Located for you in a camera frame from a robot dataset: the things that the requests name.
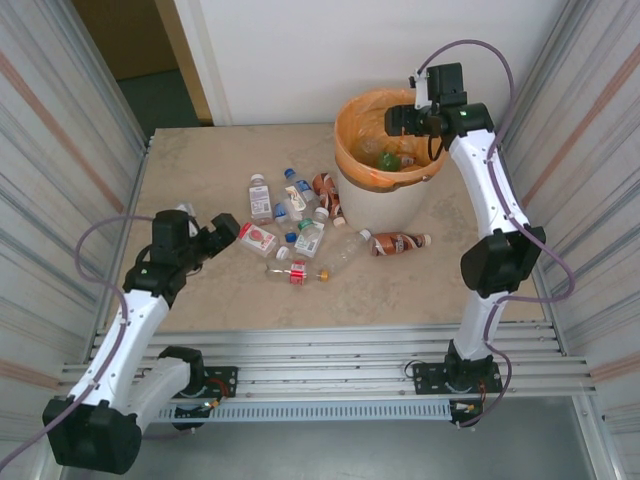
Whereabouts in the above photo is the white door frame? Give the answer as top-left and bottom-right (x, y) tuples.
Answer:
(172, 0), (234, 126)

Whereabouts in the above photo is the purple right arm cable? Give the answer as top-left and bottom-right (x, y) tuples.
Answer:
(418, 38), (575, 429)

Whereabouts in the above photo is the clear bottle red label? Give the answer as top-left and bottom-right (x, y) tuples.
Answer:
(264, 258), (331, 287)

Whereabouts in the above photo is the large clear unlabelled bottle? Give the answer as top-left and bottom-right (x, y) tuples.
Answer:
(319, 228), (374, 276)

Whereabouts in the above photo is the base power wire bundle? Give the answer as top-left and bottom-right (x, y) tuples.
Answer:
(199, 377), (237, 410)
(451, 379), (490, 417)

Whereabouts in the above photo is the blue cap blue label bottle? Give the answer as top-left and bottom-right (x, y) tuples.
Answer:
(283, 168), (321, 206)

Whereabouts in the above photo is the brown wooden door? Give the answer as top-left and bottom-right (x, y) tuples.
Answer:
(71, 0), (212, 125)

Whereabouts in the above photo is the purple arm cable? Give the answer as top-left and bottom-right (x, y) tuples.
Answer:
(0, 214), (194, 469)
(418, 38), (575, 429)

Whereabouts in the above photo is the clear bottle green white label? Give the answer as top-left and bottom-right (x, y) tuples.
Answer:
(293, 207), (330, 259)

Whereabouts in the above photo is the white slotted cable duct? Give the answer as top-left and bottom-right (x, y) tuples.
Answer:
(137, 399), (454, 424)

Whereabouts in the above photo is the square bottle round red label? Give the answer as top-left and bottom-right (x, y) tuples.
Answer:
(237, 221), (293, 260)

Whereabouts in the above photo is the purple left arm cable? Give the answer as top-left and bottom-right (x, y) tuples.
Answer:
(0, 214), (194, 469)

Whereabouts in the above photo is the aluminium rail frame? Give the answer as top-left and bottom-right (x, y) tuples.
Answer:
(53, 322), (599, 401)

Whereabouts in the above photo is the orange plastic bin liner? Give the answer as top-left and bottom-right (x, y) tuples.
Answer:
(333, 87), (451, 194)

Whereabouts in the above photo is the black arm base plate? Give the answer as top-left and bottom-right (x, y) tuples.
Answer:
(172, 366), (239, 401)
(412, 360), (502, 397)

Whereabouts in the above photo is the brown label bottle white cap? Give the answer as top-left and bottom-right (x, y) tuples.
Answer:
(369, 231), (432, 258)

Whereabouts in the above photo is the clear bottle orange green label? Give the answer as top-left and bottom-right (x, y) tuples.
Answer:
(282, 183), (309, 220)

